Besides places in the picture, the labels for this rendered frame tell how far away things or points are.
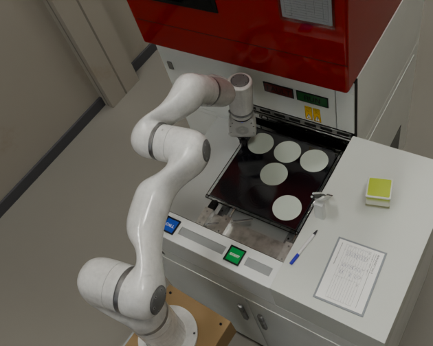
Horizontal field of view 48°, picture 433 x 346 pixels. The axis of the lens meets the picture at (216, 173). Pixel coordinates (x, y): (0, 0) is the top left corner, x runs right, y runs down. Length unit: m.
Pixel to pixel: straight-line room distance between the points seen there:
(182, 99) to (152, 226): 0.34
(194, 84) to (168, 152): 0.20
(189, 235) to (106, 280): 0.50
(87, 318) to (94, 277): 1.56
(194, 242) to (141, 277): 0.48
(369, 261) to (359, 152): 0.40
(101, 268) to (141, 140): 0.34
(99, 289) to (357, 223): 0.80
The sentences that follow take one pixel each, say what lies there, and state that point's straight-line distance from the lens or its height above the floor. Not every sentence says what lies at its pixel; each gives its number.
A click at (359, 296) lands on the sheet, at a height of 0.97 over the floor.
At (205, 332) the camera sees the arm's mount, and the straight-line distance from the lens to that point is 1.56.
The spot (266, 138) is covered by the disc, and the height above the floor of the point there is 0.90.
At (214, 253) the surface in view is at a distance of 1.60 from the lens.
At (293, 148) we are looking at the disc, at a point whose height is 0.90.
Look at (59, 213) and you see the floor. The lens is 3.23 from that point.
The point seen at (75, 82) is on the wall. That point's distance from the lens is 3.46.
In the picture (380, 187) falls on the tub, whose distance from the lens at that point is 1.58.
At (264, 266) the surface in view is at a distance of 1.55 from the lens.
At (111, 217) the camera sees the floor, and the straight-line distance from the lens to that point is 3.03.
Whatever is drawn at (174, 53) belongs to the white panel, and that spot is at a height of 1.15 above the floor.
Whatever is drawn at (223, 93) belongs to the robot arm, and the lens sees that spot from 1.45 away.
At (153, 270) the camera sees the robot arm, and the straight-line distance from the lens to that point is 1.21.
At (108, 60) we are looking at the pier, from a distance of 3.47.
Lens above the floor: 2.36
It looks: 53 degrees down
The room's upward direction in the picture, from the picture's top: 21 degrees counter-clockwise
